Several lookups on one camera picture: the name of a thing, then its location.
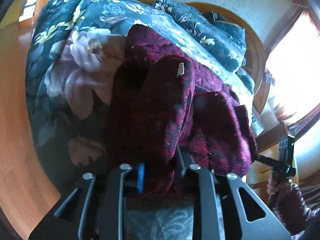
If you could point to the red black knit sweater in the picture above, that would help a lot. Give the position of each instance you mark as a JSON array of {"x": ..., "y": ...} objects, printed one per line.
[{"x": 162, "y": 100}]

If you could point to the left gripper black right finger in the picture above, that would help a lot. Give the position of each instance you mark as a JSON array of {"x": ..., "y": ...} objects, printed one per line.
[{"x": 224, "y": 206}]

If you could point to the round wooden headboard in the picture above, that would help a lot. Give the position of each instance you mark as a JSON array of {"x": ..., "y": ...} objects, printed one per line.
[{"x": 256, "y": 55}]

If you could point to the right forearm in maroon sleeve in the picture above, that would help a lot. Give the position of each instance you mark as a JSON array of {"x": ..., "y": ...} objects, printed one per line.
[{"x": 299, "y": 220}]

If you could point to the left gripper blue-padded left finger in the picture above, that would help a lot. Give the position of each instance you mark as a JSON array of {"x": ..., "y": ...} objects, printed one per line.
[{"x": 94, "y": 208}]

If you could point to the dark pillow with gold piping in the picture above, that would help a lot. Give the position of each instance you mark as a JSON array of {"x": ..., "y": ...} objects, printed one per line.
[{"x": 233, "y": 30}]

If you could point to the person's right hand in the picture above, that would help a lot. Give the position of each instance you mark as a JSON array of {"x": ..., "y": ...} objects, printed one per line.
[{"x": 280, "y": 187}]

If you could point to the folded dark floral duvet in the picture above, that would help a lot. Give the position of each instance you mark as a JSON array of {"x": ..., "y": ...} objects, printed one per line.
[{"x": 230, "y": 54}]

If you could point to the dark floral bed quilt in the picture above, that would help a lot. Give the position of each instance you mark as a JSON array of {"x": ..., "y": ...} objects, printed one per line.
[{"x": 75, "y": 51}]

